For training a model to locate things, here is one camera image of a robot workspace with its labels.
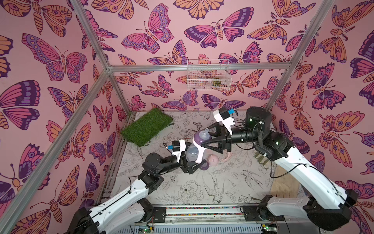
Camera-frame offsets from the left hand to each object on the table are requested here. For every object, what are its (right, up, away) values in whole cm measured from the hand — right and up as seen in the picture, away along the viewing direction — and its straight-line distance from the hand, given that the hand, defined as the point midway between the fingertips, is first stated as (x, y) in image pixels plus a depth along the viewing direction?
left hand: (202, 153), depth 59 cm
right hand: (0, +7, -6) cm, 9 cm away
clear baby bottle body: (-4, 0, -1) cm, 5 cm away
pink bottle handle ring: (+20, -8, +33) cm, 40 cm away
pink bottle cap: (+9, -10, +29) cm, 32 cm away
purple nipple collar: (+4, -14, +30) cm, 34 cm away
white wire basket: (+8, +44, +47) cm, 65 cm away
